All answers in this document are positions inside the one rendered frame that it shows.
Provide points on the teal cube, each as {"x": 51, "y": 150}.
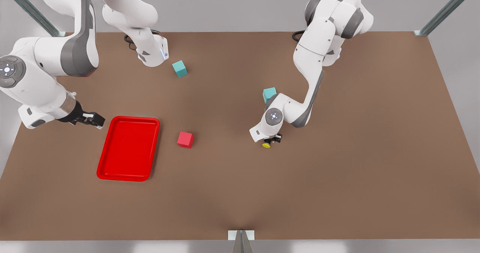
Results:
{"x": 180, "y": 69}
{"x": 269, "y": 93}

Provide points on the small yellow round object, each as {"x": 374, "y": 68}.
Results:
{"x": 266, "y": 145}

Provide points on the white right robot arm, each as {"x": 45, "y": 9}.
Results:
{"x": 37, "y": 61}

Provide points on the red rectangular tray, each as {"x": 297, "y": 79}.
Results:
{"x": 128, "y": 148}

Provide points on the red cube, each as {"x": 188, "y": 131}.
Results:
{"x": 185, "y": 140}

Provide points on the silver frame post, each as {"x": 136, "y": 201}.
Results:
{"x": 30, "y": 9}
{"x": 241, "y": 241}
{"x": 446, "y": 9}

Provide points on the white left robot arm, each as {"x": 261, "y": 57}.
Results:
{"x": 318, "y": 50}

